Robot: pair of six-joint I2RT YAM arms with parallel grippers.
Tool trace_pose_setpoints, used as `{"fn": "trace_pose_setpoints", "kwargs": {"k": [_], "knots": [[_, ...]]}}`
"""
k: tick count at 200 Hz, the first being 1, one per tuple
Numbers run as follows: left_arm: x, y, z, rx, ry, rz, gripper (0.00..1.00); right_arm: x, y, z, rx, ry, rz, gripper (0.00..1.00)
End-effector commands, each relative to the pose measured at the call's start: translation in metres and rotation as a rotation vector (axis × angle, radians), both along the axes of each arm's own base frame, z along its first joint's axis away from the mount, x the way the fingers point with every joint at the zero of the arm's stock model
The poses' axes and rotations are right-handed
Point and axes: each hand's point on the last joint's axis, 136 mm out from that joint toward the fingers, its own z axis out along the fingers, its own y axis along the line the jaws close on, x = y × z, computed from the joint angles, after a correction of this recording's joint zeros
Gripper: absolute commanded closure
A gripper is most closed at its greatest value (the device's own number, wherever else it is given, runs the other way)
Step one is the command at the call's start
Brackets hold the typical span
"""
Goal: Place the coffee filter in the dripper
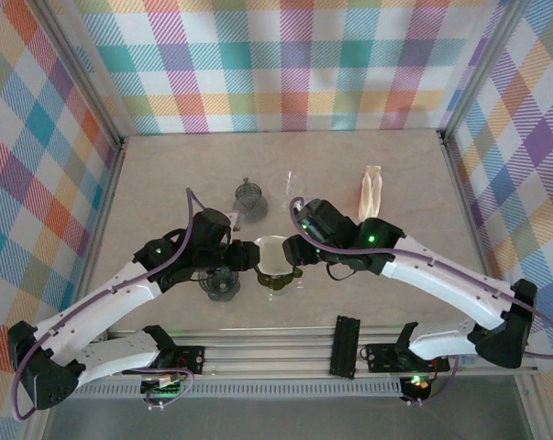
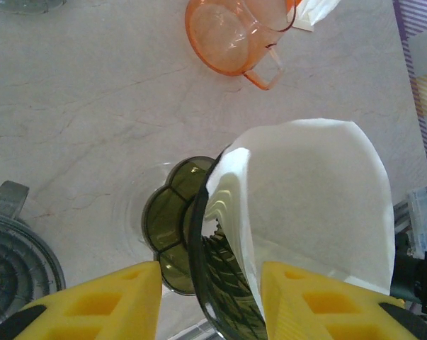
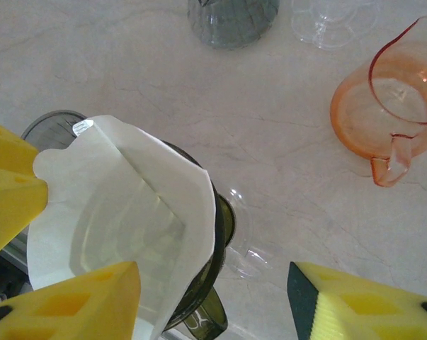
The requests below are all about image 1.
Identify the white paper coffee filter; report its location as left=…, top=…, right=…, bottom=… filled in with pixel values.
left=252, top=234, right=296, bottom=277

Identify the grey glass carafe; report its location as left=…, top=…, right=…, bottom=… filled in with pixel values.
left=196, top=267, right=241, bottom=304

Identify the clear glass carafe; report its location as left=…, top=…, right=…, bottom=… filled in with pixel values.
left=262, top=286, right=301, bottom=305

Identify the grey glass pitcher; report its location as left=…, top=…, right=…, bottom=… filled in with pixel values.
left=232, top=175, right=271, bottom=226

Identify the clear plastic dripper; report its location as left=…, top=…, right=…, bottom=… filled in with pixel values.
left=269, top=170, right=305, bottom=215

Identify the orange white filter box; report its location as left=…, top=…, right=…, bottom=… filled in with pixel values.
left=357, top=163, right=386, bottom=222

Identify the controller board green light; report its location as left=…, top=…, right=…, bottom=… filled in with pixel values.
left=400, top=374, right=432, bottom=402
left=140, top=373, right=188, bottom=402

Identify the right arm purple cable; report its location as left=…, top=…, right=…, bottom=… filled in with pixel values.
left=288, top=196, right=553, bottom=407

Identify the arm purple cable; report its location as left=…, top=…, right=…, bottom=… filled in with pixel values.
left=10, top=186, right=213, bottom=422
left=288, top=196, right=553, bottom=407

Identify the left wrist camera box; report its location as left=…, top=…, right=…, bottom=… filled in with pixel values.
left=225, top=209, right=247, bottom=232

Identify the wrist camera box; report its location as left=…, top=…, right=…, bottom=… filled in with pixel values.
left=225, top=209, right=247, bottom=232
left=297, top=199, right=346, bottom=228

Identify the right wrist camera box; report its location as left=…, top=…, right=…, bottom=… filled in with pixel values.
left=297, top=199, right=346, bottom=228

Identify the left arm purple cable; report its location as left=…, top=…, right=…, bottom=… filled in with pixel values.
left=10, top=186, right=213, bottom=422

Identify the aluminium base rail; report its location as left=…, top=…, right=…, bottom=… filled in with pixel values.
left=104, top=324, right=541, bottom=380

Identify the black rail bracket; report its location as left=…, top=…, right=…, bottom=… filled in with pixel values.
left=329, top=314, right=362, bottom=380

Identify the aluminium side rail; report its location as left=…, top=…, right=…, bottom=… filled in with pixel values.
left=437, top=130, right=492, bottom=276

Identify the grey slotted cable duct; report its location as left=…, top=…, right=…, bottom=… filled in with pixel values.
left=69, top=378, right=408, bottom=401

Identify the aluminium frame post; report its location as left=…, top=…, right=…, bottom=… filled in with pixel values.
left=437, top=0, right=533, bottom=141
left=30, top=0, right=133, bottom=148

